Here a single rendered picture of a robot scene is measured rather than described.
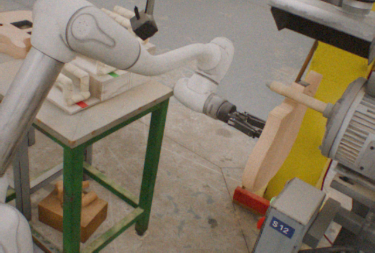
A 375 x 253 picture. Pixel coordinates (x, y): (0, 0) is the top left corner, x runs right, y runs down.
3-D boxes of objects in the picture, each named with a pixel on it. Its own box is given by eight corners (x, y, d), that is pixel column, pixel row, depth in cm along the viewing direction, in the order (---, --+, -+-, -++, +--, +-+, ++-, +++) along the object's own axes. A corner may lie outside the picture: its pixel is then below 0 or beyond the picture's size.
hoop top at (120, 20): (137, 29, 166) (138, 22, 165) (131, 31, 164) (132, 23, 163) (103, 13, 175) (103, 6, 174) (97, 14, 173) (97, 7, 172)
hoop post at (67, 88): (73, 104, 156) (74, 82, 151) (67, 107, 153) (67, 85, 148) (67, 101, 157) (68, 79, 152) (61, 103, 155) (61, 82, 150)
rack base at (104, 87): (129, 89, 175) (131, 71, 170) (101, 102, 162) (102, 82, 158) (85, 65, 186) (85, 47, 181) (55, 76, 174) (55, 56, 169)
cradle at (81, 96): (91, 98, 161) (92, 91, 159) (68, 108, 153) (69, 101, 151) (85, 94, 163) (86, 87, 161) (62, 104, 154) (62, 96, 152)
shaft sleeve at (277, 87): (326, 110, 124) (329, 102, 122) (321, 116, 122) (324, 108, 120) (273, 86, 131) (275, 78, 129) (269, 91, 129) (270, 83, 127)
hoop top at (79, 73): (90, 80, 157) (90, 73, 156) (84, 82, 155) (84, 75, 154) (57, 61, 166) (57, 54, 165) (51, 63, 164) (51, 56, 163)
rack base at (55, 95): (101, 102, 163) (101, 99, 162) (71, 115, 152) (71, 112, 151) (55, 75, 174) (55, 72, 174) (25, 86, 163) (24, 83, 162)
